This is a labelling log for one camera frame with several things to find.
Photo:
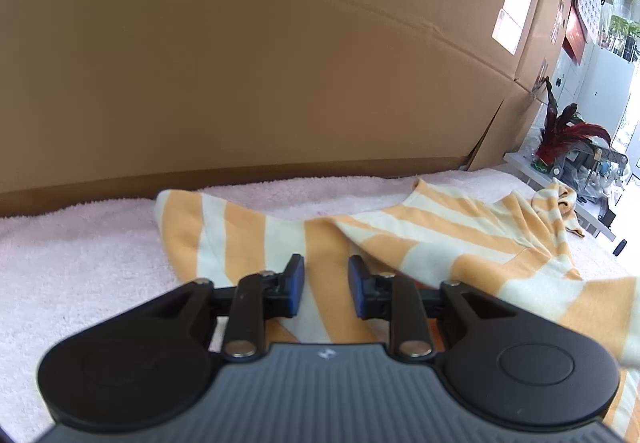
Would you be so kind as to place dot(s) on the cardboard box with tape patch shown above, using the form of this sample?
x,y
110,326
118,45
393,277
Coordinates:
x,y
542,48

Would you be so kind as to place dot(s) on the red-leaved plant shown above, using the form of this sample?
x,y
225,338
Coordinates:
x,y
565,128

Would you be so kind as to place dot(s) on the pink fleece blanket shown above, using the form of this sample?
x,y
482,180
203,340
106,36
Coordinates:
x,y
75,263

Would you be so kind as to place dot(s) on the green patterned plant pot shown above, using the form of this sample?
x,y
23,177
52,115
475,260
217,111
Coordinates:
x,y
541,166

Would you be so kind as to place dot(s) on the red wall poster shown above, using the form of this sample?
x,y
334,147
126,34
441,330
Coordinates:
x,y
575,35

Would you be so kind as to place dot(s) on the green window plants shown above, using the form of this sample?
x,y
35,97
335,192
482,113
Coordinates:
x,y
622,28

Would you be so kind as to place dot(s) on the orange white striped garment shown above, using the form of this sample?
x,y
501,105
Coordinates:
x,y
450,243

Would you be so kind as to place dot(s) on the white side table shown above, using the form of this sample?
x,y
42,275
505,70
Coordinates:
x,y
525,168

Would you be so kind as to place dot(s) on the white shipping label with codes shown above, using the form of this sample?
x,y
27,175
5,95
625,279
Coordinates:
x,y
507,32

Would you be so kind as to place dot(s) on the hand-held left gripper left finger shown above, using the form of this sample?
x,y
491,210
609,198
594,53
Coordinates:
x,y
298,280

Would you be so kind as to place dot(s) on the large labelled cardboard box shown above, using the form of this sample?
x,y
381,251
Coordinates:
x,y
250,48

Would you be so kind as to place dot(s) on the grey metal machine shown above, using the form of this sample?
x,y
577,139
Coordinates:
x,y
575,160

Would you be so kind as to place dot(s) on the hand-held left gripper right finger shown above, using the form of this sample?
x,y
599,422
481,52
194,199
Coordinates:
x,y
356,285

